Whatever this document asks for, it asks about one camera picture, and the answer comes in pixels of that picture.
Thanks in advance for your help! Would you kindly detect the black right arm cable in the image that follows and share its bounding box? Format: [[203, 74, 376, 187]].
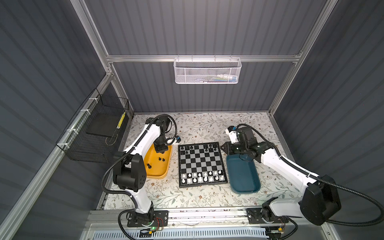
[[236, 123, 384, 226]]

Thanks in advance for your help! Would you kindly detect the teal plastic tray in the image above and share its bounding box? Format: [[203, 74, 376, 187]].
[[226, 154, 261, 195]]

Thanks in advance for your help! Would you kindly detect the white wire mesh basket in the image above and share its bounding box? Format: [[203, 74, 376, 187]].
[[173, 58, 242, 85]]

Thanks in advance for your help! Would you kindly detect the yellow plastic tray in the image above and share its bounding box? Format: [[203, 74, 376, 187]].
[[144, 145, 173, 179]]

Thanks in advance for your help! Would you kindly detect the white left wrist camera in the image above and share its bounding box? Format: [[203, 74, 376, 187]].
[[166, 136, 181, 146]]

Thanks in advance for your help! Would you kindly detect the black white chessboard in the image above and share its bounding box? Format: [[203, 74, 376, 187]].
[[178, 142, 228, 188]]

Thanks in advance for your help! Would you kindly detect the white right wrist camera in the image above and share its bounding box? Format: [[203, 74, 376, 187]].
[[226, 126, 239, 144]]

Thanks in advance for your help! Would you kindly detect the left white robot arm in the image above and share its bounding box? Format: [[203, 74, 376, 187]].
[[113, 114, 172, 226]]

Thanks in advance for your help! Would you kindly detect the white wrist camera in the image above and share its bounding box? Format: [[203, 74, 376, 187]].
[[226, 126, 239, 144], [166, 136, 181, 146]]

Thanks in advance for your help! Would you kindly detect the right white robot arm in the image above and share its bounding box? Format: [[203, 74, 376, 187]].
[[221, 124, 342, 226]]

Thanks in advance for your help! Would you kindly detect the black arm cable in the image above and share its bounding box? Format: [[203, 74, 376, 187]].
[[236, 123, 384, 226], [100, 113, 178, 240]]

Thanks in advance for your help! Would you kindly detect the black wire basket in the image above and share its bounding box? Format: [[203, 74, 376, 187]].
[[57, 90, 131, 164]]

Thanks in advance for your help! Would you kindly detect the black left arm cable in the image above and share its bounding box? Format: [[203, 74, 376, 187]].
[[100, 113, 178, 240]]

